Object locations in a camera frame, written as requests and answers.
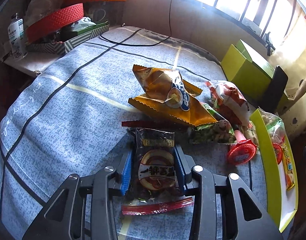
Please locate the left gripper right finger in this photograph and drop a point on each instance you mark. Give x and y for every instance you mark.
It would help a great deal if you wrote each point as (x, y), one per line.
(183, 165)

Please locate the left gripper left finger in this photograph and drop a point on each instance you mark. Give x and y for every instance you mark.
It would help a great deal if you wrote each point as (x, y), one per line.
(123, 166)

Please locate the gold long snack bar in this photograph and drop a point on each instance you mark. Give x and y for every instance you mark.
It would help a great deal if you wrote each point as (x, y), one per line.
(288, 168)

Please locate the dark red-edged cake packet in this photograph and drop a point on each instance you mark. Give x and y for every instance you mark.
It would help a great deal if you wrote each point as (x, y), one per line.
(154, 186)

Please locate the green snack packet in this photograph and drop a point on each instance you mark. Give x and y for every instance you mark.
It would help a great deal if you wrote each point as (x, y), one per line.
(220, 131)

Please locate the red lid jelly cup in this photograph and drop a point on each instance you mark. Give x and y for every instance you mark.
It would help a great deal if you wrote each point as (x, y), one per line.
(243, 151)

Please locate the pale green nut packet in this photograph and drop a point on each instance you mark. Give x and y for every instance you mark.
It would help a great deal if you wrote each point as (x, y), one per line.
(249, 132)

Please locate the white orange snack bag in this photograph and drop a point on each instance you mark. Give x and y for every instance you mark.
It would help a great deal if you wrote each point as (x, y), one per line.
(229, 102)

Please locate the orange yellow chips bag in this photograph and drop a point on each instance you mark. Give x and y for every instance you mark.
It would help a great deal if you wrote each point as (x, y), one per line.
(168, 96)

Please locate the clear bag white candies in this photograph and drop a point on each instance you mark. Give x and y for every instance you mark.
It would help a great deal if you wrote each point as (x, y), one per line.
(273, 127)

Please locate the shallow green-rimmed box tray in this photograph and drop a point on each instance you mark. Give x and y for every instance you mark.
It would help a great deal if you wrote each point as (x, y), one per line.
(282, 204)

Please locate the black smartphone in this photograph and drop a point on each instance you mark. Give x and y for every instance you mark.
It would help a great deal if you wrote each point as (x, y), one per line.
(275, 90)

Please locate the grey plaid bed sheet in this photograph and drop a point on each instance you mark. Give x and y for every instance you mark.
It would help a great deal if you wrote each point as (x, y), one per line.
(69, 119)

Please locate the green cardboard box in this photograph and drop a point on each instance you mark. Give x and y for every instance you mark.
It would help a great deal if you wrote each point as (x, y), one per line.
(250, 72)

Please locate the striped green white box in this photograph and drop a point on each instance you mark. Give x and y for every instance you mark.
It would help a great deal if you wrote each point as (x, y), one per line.
(64, 47)

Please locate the bedside white table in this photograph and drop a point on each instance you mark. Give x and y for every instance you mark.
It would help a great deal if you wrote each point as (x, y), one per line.
(33, 63)

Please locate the red woven basket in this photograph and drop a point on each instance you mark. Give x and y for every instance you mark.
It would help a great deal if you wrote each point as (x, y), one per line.
(54, 22)

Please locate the white plastic bottle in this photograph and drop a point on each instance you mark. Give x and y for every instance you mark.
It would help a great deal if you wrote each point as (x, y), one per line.
(16, 37)

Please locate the black window clamp mount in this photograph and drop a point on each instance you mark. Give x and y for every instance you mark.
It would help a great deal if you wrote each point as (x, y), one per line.
(270, 47)

